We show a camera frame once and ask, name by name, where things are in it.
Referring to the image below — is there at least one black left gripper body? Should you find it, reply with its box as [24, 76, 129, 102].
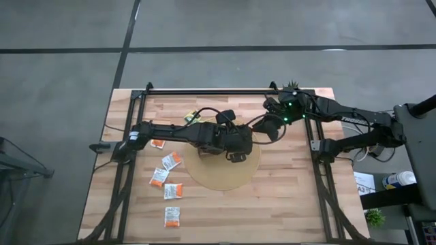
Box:
[217, 124, 255, 164]

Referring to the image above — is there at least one white wipes canister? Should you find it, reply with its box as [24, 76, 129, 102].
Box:
[381, 171, 418, 191]

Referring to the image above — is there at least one black aluminium table frame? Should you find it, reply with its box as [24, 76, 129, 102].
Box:
[78, 81, 371, 245]

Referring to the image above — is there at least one small green plant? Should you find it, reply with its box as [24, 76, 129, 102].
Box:
[364, 208, 387, 228]

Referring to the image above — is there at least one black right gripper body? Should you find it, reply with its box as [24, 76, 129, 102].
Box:
[267, 108, 291, 142]

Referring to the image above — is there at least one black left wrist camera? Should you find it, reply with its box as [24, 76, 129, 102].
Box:
[215, 109, 236, 126]

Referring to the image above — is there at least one round woven straw placemat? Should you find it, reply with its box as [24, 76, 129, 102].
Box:
[183, 117, 262, 191]

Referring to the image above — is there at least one dark desk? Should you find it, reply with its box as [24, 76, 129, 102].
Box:
[394, 94, 436, 212]

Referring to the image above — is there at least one black low shelf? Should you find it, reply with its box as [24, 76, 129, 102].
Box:
[360, 185, 423, 210]

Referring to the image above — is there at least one black power strip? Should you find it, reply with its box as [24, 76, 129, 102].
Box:
[89, 142, 112, 153]

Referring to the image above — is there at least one green lemon lime tea bag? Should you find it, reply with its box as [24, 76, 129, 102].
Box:
[183, 110, 202, 125]

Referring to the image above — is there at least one grey metal cart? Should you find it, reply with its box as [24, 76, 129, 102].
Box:
[0, 135, 55, 245]

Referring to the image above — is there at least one black electronics box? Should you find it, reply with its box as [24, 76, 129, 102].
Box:
[369, 145, 396, 163]

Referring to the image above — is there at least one white paper sheet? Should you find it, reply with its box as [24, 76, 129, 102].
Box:
[353, 171, 377, 197]

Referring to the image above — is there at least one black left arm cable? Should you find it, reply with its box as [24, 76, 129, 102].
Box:
[170, 107, 247, 137]

